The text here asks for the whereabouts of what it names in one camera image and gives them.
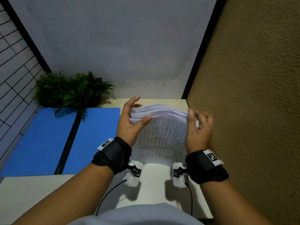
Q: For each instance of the person's left thumb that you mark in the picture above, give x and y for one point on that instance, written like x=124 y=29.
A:
x=143 y=121

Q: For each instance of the white wrist marker tag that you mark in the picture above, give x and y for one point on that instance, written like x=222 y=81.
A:
x=213 y=157
x=106 y=144

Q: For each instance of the green fern plant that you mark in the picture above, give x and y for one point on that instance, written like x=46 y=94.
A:
x=72 y=92

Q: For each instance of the person's grey shirt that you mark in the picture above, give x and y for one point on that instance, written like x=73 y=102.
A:
x=138 y=215

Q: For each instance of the white left wrist marker tag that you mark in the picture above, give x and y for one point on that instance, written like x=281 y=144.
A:
x=106 y=144

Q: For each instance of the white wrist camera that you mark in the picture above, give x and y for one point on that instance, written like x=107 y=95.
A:
x=179 y=174
x=134 y=173

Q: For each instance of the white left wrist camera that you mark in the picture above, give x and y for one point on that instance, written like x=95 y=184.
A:
x=134 y=173

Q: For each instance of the black frame post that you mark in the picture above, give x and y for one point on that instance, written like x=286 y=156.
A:
x=205 y=48
x=25 y=35

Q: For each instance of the black strip between mats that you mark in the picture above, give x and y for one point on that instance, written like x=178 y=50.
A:
x=68 y=144

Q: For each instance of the person's right thumb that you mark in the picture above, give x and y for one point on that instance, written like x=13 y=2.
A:
x=191 y=119

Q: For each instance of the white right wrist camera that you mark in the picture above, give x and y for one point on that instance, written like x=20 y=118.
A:
x=179 y=174

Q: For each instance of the person's right forearm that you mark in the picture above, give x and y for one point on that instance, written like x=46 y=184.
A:
x=225 y=203

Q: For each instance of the person's left forearm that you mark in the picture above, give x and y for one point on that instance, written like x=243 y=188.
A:
x=70 y=196

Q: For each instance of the large blue mat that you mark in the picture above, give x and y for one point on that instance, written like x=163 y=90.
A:
x=39 y=142

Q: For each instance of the small blue mat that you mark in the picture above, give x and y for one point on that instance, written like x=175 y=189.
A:
x=93 y=140

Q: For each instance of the stack of printed white papers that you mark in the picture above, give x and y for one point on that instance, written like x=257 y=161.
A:
x=164 y=131

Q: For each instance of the white right wrist marker tag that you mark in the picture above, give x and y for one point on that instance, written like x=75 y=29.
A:
x=213 y=157

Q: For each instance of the person's right hand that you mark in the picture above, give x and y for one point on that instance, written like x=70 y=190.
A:
x=198 y=138

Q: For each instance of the person's left hand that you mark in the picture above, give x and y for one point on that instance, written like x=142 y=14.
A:
x=125 y=127

